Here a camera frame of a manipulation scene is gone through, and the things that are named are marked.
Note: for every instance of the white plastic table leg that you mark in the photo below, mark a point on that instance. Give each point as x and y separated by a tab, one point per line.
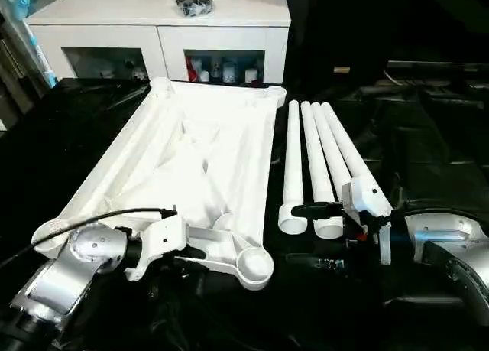
292	156
350	148
331	152
317	167

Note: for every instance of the white plastic table top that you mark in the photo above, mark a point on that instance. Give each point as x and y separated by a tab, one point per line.
172	156

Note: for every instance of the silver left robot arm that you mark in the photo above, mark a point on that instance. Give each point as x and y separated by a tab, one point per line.
76	259

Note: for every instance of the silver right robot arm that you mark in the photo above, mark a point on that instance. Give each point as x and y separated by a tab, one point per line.
439	232

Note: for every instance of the black work mat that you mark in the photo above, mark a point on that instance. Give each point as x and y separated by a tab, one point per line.
229	320

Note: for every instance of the small yellow label tag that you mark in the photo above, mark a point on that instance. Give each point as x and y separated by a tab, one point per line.
342	69

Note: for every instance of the red white figure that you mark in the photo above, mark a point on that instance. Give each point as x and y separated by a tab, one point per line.
194	70

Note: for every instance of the clear bag of black parts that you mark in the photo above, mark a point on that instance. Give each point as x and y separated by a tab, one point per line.
196	3

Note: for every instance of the blue white striped pole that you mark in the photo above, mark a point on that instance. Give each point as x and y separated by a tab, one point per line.
42	56

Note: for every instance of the white glass-door cabinet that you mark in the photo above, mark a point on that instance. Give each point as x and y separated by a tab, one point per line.
114	7

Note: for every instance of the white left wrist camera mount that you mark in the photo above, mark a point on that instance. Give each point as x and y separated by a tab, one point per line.
164	236

